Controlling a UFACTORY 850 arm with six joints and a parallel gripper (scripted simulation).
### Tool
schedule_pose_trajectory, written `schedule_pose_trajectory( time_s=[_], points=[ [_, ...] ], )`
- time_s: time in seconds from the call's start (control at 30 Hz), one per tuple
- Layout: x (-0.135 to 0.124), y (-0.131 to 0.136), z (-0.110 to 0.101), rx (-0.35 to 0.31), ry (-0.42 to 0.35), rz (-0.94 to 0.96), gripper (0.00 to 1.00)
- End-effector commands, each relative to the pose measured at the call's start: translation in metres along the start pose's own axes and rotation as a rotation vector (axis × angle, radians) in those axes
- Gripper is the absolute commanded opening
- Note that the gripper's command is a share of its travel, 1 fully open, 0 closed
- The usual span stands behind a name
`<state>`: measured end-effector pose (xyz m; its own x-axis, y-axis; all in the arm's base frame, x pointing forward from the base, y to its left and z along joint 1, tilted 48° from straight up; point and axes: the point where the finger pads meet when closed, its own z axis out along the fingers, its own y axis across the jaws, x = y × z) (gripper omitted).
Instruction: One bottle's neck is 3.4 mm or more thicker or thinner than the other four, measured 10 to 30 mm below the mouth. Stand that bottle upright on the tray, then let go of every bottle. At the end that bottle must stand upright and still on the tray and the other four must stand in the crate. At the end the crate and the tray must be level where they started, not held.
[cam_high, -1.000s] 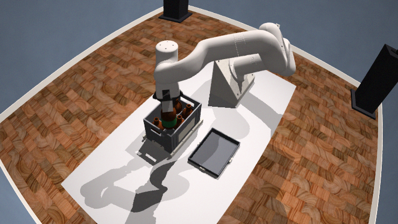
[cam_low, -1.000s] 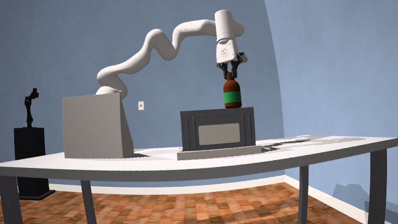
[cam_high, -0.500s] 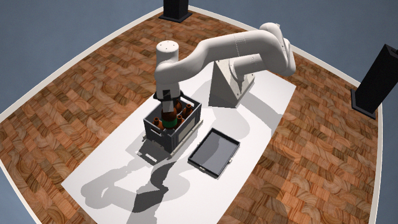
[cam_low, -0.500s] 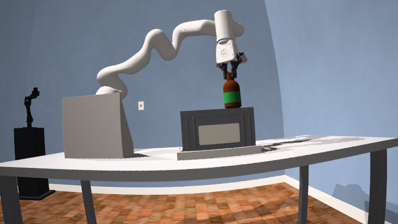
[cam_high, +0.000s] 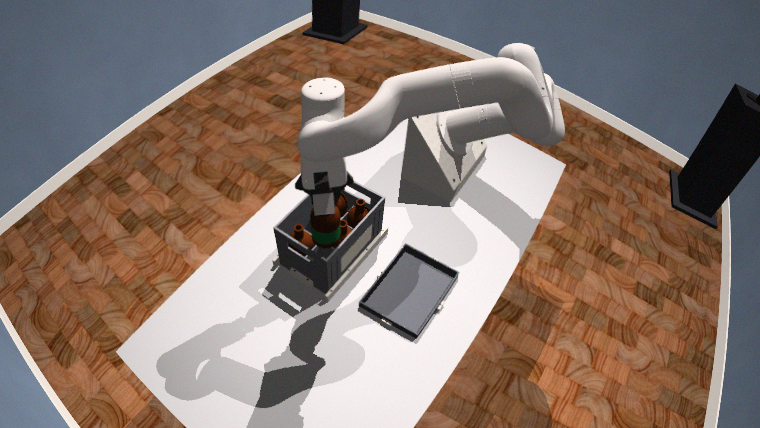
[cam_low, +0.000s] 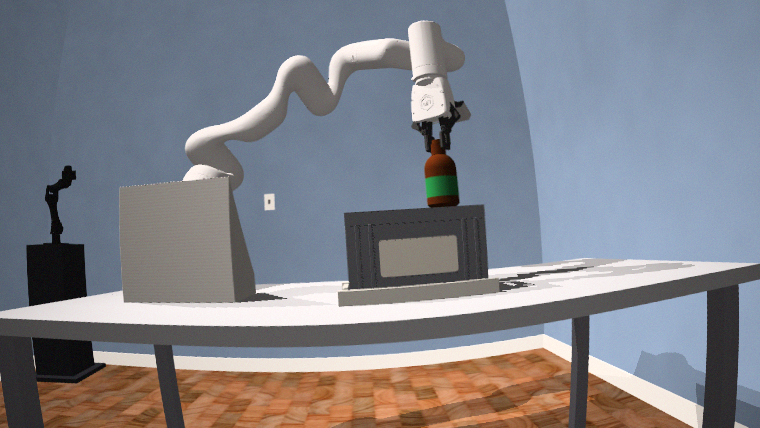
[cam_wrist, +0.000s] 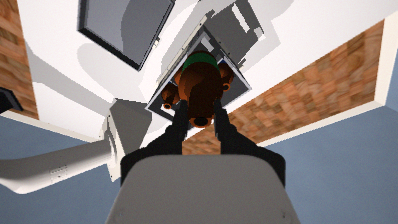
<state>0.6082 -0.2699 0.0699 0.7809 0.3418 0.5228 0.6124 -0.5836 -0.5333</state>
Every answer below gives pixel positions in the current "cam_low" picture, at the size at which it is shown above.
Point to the brown bottle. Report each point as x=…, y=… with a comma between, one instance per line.
x=441, y=178

